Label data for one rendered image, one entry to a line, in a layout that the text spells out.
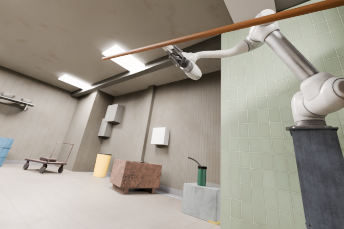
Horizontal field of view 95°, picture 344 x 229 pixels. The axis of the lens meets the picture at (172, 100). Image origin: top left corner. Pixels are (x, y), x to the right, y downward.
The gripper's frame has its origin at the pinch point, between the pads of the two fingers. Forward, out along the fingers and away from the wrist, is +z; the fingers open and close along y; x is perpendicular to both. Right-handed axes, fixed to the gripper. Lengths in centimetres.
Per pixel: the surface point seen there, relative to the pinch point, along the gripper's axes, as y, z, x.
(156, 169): 130, -242, 191
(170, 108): -35, -292, 245
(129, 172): 141, -177, 204
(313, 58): -57, -122, -74
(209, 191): 112, -187, 33
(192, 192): 125, -187, 60
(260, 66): -53, -121, -28
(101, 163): 183, -241, 420
